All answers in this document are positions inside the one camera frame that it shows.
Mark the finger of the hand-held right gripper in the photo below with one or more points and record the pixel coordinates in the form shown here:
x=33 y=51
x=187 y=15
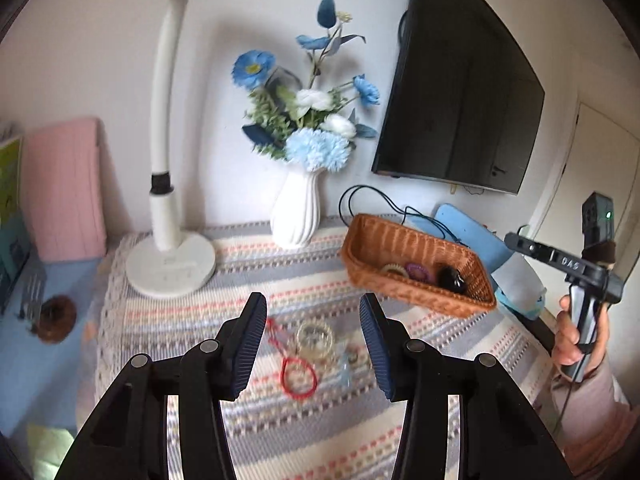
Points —
x=532 y=249

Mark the light green cloth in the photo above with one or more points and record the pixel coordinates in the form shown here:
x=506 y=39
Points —
x=50 y=452

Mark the brown wicker basket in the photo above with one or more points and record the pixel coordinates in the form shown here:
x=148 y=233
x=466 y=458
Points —
x=400 y=246

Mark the white desk lamp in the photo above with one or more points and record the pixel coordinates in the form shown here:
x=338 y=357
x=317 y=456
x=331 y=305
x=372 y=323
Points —
x=167 y=70

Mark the white door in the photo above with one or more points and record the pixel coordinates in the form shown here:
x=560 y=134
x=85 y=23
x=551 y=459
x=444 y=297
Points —
x=595 y=160

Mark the black wall television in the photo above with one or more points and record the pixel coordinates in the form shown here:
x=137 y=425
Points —
x=450 y=85

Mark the person's right forearm pink sleeve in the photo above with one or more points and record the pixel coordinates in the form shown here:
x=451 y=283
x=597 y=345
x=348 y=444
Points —
x=602 y=415

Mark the green book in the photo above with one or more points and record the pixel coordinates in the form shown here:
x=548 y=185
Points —
x=10 y=180

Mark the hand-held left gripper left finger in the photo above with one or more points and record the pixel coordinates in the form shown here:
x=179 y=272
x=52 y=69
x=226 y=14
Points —
x=250 y=341

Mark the metal comb clip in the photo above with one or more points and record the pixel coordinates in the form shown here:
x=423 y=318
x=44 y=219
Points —
x=34 y=292

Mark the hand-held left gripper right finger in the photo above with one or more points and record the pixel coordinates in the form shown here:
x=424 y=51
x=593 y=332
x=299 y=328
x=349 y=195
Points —
x=373 y=346

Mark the white ribbed vase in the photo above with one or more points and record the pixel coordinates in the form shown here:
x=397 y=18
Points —
x=296 y=210

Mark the blue and white artificial flowers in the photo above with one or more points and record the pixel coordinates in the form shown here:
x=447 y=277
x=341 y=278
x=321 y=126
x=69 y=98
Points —
x=316 y=147

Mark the brown round hair accessory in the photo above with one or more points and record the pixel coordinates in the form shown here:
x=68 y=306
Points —
x=54 y=320

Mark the striped woven table mat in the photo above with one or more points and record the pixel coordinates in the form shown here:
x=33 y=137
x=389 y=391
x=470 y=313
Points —
x=300 y=285

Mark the black hair accessory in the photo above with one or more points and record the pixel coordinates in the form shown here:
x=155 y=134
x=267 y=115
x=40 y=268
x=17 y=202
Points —
x=452 y=280

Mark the person's right hand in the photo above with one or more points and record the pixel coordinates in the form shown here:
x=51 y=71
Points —
x=566 y=340

